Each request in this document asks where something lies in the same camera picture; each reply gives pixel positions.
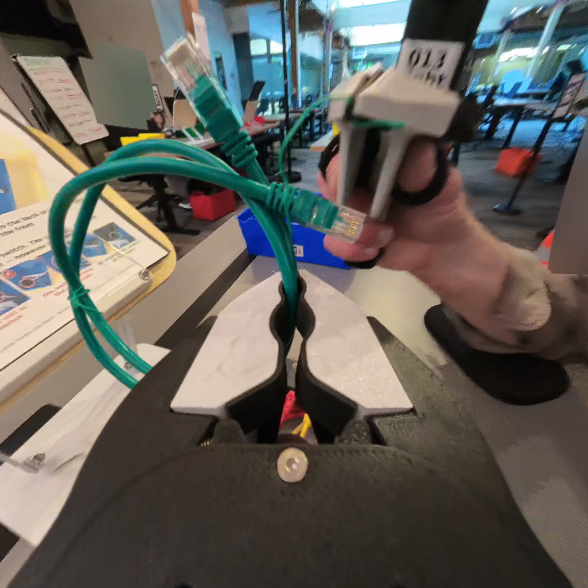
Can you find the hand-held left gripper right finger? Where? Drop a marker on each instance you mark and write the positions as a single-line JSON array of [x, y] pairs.
[[353, 363]]

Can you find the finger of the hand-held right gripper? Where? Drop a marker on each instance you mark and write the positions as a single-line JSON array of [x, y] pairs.
[[342, 103], [404, 105]]

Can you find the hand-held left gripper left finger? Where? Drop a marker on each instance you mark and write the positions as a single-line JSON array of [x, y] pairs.
[[229, 363]]

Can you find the person's right forearm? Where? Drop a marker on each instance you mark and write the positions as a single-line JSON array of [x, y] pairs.
[[528, 303]]

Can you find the person's right hand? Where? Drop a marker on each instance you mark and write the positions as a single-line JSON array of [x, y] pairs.
[[436, 239]]

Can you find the orange plastic bin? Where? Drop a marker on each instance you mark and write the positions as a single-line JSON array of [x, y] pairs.
[[517, 163]]

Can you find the instruction sheet on stand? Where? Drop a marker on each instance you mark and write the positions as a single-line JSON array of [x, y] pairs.
[[151, 262]]

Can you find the blue plastic bin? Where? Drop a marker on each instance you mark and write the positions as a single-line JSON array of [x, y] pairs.
[[262, 239]]

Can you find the black chair armrest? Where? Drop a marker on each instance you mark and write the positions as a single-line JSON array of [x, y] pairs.
[[505, 381]]

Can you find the red plastic bin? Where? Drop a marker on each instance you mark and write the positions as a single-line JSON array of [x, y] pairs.
[[211, 206]]

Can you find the orange traffic cone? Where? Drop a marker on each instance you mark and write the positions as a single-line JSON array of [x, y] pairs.
[[545, 250]]

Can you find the yellow plastic bin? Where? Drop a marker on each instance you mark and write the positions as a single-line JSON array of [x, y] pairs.
[[142, 139]]

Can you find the printed instruction sheet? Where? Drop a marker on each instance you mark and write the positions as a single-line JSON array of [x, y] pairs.
[[36, 229]]

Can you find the handwritten white board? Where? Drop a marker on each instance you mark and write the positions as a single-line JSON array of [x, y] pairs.
[[64, 96]]

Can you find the black stanchion post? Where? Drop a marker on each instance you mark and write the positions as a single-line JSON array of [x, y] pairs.
[[533, 156]]

